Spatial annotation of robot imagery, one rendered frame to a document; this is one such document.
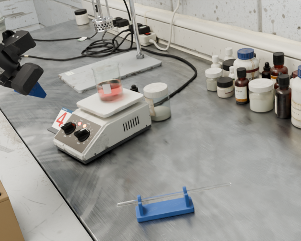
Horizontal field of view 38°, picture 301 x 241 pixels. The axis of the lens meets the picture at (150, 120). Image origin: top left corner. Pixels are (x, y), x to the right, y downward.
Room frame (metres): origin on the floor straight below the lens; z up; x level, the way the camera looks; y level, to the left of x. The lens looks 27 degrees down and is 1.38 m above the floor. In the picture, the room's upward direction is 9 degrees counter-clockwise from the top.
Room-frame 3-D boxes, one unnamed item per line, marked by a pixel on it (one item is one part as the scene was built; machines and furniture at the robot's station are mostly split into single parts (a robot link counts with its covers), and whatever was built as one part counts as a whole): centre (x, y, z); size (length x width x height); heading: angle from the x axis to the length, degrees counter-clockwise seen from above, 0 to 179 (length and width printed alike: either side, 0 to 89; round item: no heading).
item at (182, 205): (0.60, 0.00, 0.92); 0.10 x 0.03 x 0.04; 92
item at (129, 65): (1.36, 0.11, 0.91); 0.30 x 0.20 x 0.01; 116
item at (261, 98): (0.92, -0.27, 0.93); 0.06 x 0.06 x 0.07
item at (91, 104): (0.92, 0.09, 0.98); 0.12 x 0.12 x 0.01; 38
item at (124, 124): (0.91, 0.11, 0.94); 0.22 x 0.13 x 0.08; 128
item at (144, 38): (1.75, 0.04, 0.92); 0.40 x 0.06 x 0.04; 26
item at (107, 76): (0.93, 0.08, 1.03); 0.07 x 0.06 x 0.08; 34
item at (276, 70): (0.98, -0.33, 0.95); 0.04 x 0.04 x 0.11
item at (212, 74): (1.08, -0.19, 0.93); 0.05 x 0.05 x 0.05
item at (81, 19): (2.10, 0.24, 0.93); 0.06 x 0.06 x 0.06
